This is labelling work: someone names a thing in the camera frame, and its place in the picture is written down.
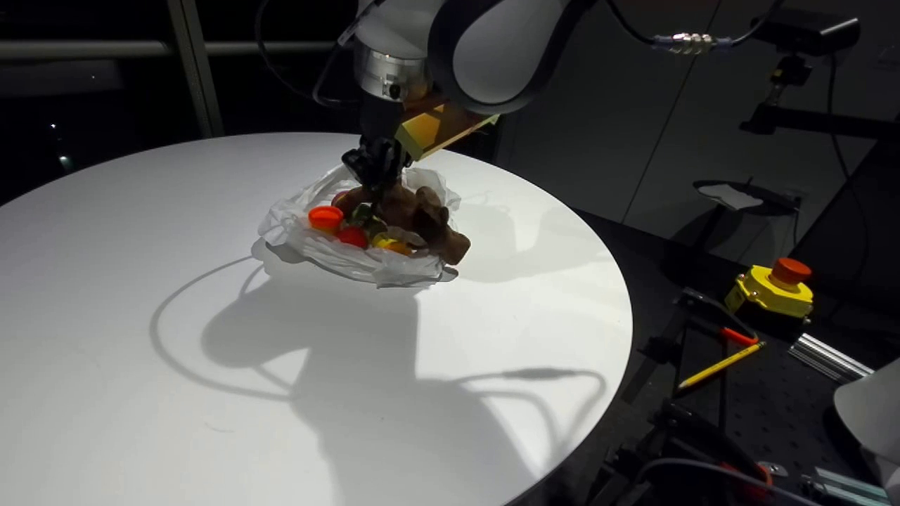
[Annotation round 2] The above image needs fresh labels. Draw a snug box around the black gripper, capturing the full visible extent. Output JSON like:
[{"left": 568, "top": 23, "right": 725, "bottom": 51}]
[{"left": 340, "top": 96, "right": 417, "bottom": 204}]

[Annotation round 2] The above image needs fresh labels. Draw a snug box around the brown plush toy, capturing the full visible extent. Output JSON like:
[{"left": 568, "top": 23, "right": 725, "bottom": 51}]
[{"left": 333, "top": 179, "right": 472, "bottom": 267}]

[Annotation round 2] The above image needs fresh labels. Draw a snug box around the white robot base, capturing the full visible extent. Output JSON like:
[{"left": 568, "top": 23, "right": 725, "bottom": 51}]
[{"left": 832, "top": 360, "right": 900, "bottom": 472}]

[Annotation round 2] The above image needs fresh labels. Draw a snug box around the white plastic bag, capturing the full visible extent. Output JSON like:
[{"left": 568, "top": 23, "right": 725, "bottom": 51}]
[{"left": 260, "top": 163, "right": 472, "bottom": 288}]

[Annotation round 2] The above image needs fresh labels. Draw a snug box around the orange dough tub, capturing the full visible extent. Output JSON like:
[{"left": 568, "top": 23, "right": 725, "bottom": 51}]
[{"left": 306, "top": 201, "right": 347, "bottom": 236}]

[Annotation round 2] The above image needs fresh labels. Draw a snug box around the white card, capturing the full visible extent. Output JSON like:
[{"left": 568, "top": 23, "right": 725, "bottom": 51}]
[{"left": 699, "top": 179, "right": 767, "bottom": 212}]

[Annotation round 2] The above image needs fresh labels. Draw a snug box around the yellow pencil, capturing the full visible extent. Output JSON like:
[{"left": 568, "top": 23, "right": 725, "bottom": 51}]
[{"left": 675, "top": 336, "right": 767, "bottom": 392}]

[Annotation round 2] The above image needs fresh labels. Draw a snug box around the yellow emergency stop button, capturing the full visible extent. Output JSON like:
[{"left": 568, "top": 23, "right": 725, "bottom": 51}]
[{"left": 722, "top": 255, "right": 818, "bottom": 321}]

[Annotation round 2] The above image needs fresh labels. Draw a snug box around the aluminium profile bar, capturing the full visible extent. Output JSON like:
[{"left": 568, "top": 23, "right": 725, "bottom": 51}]
[{"left": 791, "top": 331, "right": 874, "bottom": 383}]

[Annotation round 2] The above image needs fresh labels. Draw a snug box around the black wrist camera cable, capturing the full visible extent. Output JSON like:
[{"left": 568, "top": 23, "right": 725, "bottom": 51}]
[{"left": 250, "top": 0, "right": 362, "bottom": 107}]

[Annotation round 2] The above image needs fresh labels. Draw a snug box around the grey window frame post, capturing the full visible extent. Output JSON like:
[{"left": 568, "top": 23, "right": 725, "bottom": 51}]
[{"left": 167, "top": 0, "right": 225, "bottom": 138}]

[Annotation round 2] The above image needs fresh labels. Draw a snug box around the grey window rail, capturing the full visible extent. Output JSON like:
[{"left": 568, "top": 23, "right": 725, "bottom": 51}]
[{"left": 0, "top": 37, "right": 354, "bottom": 63}]

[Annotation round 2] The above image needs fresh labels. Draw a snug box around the cable with silver connector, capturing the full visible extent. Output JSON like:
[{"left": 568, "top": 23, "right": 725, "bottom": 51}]
[{"left": 607, "top": 0, "right": 783, "bottom": 51}]

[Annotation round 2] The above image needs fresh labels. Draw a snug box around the red handled tool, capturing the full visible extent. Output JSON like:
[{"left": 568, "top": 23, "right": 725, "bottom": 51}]
[{"left": 718, "top": 322, "right": 760, "bottom": 350}]

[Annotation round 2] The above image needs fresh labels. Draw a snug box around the grey floor cable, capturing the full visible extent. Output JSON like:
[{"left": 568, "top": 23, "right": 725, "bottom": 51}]
[{"left": 637, "top": 454, "right": 828, "bottom": 506}]

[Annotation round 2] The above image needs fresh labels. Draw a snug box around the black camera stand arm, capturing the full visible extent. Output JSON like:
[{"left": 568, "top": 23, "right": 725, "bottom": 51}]
[{"left": 741, "top": 51, "right": 900, "bottom": 142}]

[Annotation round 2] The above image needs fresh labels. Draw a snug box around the black camera on stand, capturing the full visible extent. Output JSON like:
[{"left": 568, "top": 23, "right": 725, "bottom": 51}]
[{"left": 749, "top": 6, "right": 863, "bottom": 56}]

